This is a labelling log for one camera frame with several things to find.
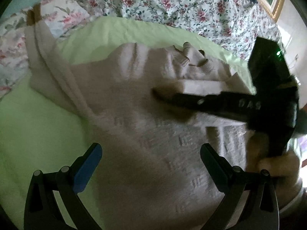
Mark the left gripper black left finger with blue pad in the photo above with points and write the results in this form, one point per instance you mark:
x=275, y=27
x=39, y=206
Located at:
x=41, y=209

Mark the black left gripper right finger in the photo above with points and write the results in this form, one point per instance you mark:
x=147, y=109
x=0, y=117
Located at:
x=261, y=208

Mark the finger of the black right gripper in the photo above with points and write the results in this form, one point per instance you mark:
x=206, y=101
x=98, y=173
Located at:
x=221, y=105

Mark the beige knit sweater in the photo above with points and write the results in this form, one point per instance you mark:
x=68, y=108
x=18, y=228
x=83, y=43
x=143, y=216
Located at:
x=151, y=175

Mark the person's right hand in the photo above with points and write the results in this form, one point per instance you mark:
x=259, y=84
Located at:
x=284, y=168

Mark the red floral white quilt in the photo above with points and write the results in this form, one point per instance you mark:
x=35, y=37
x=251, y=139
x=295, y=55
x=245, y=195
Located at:
x=232, y=24

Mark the pink floral ruffled pillow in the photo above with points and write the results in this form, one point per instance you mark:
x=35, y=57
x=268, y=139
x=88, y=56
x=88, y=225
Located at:
x=60, y=16

